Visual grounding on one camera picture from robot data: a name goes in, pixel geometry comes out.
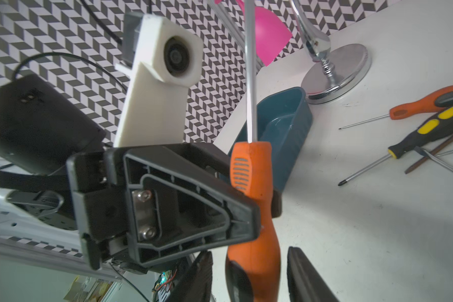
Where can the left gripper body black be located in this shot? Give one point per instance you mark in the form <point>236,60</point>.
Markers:
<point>39,131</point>

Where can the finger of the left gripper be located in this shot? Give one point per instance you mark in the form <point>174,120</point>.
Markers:
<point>277,204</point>
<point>153,204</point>

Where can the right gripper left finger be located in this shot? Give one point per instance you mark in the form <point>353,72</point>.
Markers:
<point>195,284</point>

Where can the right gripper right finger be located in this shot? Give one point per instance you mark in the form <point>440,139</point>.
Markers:
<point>304,282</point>

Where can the orange black large screwdriver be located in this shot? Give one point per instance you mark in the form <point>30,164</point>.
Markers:
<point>252,268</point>

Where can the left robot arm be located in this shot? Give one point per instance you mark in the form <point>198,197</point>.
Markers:
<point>142,205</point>

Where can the teal plastic storage box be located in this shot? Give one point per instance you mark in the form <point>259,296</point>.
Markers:
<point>284,120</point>

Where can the black yellow long screwdriver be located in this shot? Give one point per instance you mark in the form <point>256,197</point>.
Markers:
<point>438,151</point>

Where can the black yellow phillips screwdriver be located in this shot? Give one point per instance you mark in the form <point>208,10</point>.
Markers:
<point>438,126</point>

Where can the chrome glass holder stand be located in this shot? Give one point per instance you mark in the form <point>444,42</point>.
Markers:
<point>335,72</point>

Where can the pink plastic wine glass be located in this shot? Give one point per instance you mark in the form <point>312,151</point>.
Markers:
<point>271,34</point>

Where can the aluminium front rail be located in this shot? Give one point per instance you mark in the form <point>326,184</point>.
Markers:
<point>49,259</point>

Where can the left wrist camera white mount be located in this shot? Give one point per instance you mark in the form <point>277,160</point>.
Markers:
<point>163,61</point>

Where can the blue transparent handle screwdriver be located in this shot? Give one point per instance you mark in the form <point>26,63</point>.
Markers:
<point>433,158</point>

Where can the small orange handle screwdriver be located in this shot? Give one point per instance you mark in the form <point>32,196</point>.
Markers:
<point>432,103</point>

